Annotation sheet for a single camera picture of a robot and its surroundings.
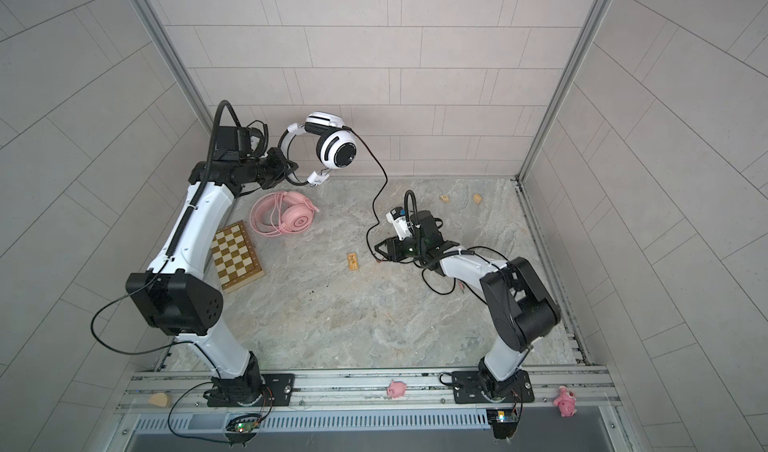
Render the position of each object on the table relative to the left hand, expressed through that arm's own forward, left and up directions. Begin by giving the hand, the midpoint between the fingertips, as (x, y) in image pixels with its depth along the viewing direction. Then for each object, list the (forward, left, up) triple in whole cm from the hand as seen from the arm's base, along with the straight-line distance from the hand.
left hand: (303, 156), depth 78 cm
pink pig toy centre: (-49, -25, -29) cm, 62 cm away
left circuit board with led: (-57, +8, -28) cm, 63 cm away
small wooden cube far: (+11, -54, -30) cm, 63 cm away
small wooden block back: (+12, -42, -32) cm, 55 cm away
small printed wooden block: (-14, -11, -31) cm, 36 cm away
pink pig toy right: (-51, -64, -28) cm, 87 cm away
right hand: (-14, -20, -23) cm, 33 cm away
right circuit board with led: (-55, -50, -31) cm, 80 cm away
